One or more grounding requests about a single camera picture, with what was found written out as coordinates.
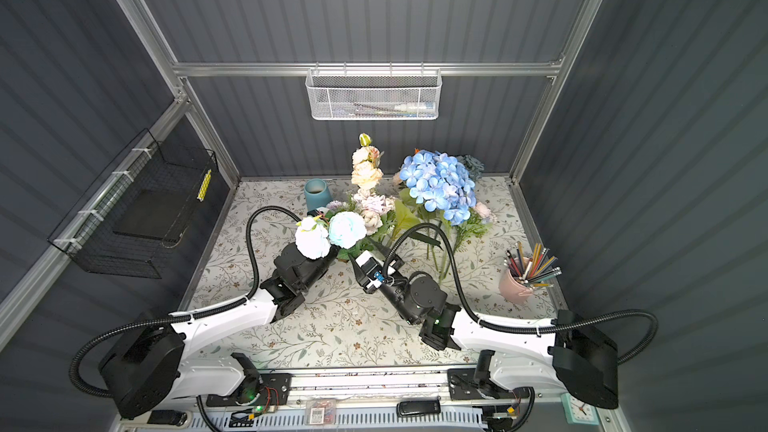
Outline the teal ceramic vase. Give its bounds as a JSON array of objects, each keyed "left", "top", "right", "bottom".
[{"left": 304, "top": 178, "right": 333, "bottom": 211}]

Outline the white tube in basket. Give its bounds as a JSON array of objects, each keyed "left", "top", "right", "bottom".
[{"left": 394, "top": 102, "right": 437, "bottom": 117}]

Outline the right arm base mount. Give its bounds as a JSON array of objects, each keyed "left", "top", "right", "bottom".
[{"left": 446, "top": 368, "right": 530, "bottom": 402}]

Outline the yellow marker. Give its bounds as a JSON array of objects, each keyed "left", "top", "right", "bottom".
[{"left": 196, "top": 169, "right": 212, "bottom": 202}]

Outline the black pad in basket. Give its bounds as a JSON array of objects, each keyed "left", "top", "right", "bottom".
[{"left": 113, "top": 189, "right": 189, "bottom": 244}]

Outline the coloured pencils bunch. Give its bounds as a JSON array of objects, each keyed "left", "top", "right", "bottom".
[{"left": 502, "top": 241, "right": 563, "bottom": 289}]

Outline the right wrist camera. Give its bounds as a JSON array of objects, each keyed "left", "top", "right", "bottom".
[{"left": 355, "top": 251, "right": 400, "bottom": 289}]

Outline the black remote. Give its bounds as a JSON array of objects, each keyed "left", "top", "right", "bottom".
[{"left": 396, "top": 399, "right": 441, "bottom": 418}]

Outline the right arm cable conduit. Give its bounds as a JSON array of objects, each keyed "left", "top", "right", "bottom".
[{"left": 381, "top": 221, "right": 660, "bottom": 366}]

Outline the teal desk clock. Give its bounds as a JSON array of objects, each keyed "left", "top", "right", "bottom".
[{"left": 561, "top": 393, "right": 600, "bottom": 426}]

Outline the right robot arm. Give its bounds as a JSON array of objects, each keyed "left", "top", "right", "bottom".
[{"left": 352, "top": 252, "right": 619, "bottom": 409}]

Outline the peach peony stem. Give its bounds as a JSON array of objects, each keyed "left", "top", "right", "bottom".
[{"left": 351, "top": 133, "right": 383, "bottom": 192}]

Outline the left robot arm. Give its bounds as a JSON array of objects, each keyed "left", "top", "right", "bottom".
[{"left": 99, "top": 243, "right": 340, "bottom": 419}]

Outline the black wire basket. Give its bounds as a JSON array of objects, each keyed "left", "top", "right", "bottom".
[{"left": 48, "top": 132, "right": 218, "bottom": 279}]

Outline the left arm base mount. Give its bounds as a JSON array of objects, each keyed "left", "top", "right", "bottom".
[{"left": 205, "top": 373, "right": 293, "bottom": 410}]

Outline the small clear parts box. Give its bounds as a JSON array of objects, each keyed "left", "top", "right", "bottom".
[{"left": 305, "top": 398, "right": 337, "bottom": 426}]

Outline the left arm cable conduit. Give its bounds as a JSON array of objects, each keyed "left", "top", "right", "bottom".
[{"left": 68, "top": 205, "right": 304, "bottom": 398}]

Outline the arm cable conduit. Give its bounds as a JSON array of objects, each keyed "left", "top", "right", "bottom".
[
  {"left": 381, "top": 221, "right": 660, "bottom": 366},
  {"left": 68, "top": 205, "right": 304, "bottom": 398}
]

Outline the pink pencil cup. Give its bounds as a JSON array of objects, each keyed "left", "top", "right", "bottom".
[{"left": 499, "top": 270, "right": 534, "bottom": 305}]

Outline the lilac white flower bunch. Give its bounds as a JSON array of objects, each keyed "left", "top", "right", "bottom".
[{"left": 326, "top": 189, "right": 396, "bottom": 236}]

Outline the light blue flower stem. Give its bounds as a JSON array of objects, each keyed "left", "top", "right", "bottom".
[{"left": 294, "top": 210, "right": 384, "bottom": 261}]

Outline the white wire basket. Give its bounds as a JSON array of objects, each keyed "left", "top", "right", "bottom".
[{"left": 305, "top": 69, "right": 443, "bottom": 121}]

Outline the blue hydrangea flower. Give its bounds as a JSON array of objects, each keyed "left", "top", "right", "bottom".
[{"left": 394, "top": 149, "right": 487, "bottom": 252}]

